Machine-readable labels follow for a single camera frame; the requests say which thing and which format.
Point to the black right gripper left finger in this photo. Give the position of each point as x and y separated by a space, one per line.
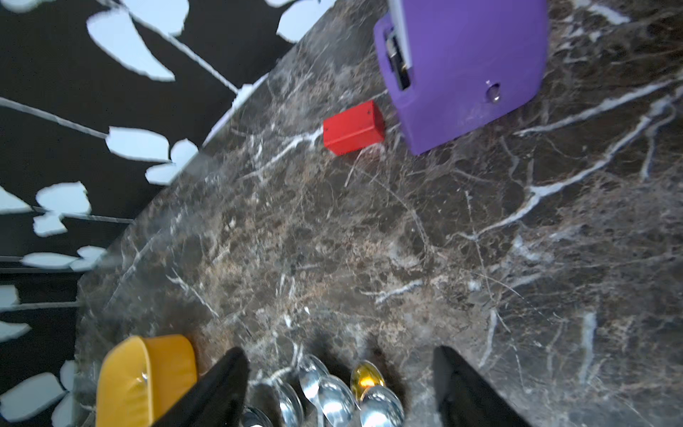
217 399

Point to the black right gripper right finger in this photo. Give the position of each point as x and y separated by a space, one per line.
464 398

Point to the yellow storage box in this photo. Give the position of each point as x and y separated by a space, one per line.
142 378

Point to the gold spoon cream handle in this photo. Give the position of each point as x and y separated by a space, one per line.
364 376

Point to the silver spoon Doraemon white handle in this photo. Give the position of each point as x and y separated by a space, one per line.
336 401

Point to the black spoon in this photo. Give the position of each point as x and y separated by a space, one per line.
253 417

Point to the small red box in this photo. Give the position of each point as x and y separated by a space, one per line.
354 129

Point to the purple plastic stand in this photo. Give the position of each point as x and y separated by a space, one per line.
452 67

